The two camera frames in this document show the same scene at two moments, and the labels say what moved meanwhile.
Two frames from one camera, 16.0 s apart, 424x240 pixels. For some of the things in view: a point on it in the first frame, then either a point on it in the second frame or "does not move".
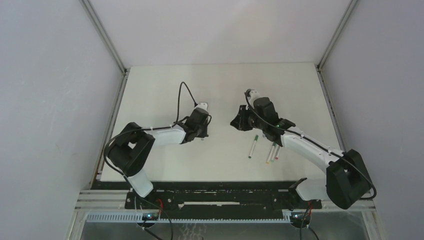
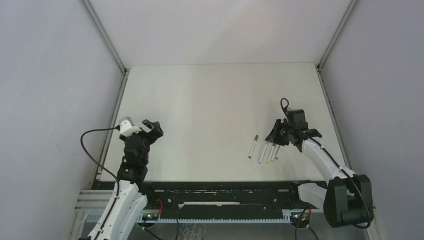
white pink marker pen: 276,157 does not move
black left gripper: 204,134 to 155,133
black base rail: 220,198 does not move
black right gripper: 240,122 to 274,137
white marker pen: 256,138 does not move
